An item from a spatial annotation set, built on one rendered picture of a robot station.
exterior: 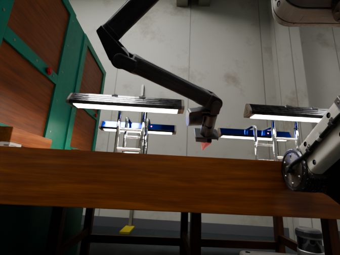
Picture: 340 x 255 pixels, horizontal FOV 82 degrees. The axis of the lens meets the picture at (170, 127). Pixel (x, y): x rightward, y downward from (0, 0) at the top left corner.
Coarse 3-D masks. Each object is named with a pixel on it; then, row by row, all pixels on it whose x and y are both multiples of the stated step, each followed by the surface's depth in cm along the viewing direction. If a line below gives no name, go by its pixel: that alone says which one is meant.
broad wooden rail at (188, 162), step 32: (0, 160) 66; (32, 160) 66; (64, 160) 67; (96, 160) 67; (128, 160) 68; (160, 160) 68; (192, 160) 69; (224, 160) 69; (256, 160) 70; (0, 192) 63; (32, 192) 64; (64, 192) 64; (96, 192) 65; (128, 192) 65; (160, 192) 66; (192, 192) 66; (224, 192) 67; (256, 192) 67; (288, 192) 68
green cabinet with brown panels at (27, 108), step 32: (0, 0) 78; (32, 0) 98; (64, 0) 125; (0, 32) 79; (32, 32) 99; (64, 32) 129; (0, 64) 81; (32, 64) 100; (64, 64) 129; (96, 64) 191; (0, 96) 82; (32, 96) 102; (64, 96) 134; (32, 128) 104; (64, 128) 136; (96, 128) 198
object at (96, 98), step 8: (72, 96) 104; (80, 96) 105; (88, 96) 105; (96, 96) 106; (104, 96) 106; (120, 96) 107; (128, 96) 108; (72, 104) 105; (96, 104) 103; (104, 104) 103; (112, 104) 103; (120, 104) 103; (128, 104) 103; (136, 104) 103; (144, 104) 104; (152, 104) 104; (160, 104) 104; (168, 104) 105; (176, 104) 105
